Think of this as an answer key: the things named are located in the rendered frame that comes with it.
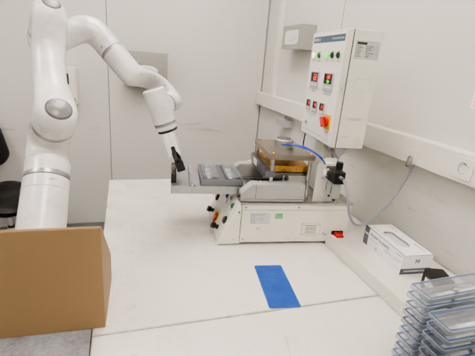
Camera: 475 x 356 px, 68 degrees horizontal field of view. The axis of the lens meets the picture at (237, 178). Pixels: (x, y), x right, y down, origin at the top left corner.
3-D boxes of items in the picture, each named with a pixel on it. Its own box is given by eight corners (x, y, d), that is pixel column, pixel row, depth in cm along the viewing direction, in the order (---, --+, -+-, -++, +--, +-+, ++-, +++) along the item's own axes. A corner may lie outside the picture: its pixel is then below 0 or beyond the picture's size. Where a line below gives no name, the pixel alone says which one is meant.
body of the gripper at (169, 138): (157, 128, 140) (167, 153, 144) (156, 133, 131) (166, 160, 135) (176, 122, 141) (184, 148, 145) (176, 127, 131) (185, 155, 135)
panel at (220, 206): (208, 210, 166) (227, 176, 162) (215, 241, 138) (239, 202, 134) (205, 208, 166) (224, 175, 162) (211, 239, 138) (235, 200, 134)
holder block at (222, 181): (235, 170, 157) (235, 165, 156) (242, 186, 138) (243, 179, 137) (197, 169, 154) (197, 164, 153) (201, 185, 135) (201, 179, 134)
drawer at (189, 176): (237, 178, 159) (239, 161, 157) (247, 196, 139) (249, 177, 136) (170, 176, 154) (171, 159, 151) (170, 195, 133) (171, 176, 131)
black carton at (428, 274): (437, 287, 113) (443, 268, 111) (452, 305, 105) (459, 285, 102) (418, 285, 113) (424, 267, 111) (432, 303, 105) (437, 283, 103)
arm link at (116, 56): (127, 54, 142) (177, 113, 145) (97, 61, 130) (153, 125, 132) (138, 38, 137) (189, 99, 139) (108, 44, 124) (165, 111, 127)
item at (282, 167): (292, 162, 160) (295, 141, 157) (309, 177, 140) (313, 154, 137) (255, 160, 157) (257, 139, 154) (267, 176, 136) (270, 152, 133)
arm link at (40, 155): (24, 169, 92) (34, 94, 101) (17, 194, 105) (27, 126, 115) (74, 175, 98) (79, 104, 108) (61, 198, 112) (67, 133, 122)
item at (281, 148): (303, 159, 165) (307, 132, 160) (331, 182, 136) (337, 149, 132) (253, 158, 160) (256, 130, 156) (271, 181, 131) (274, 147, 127)
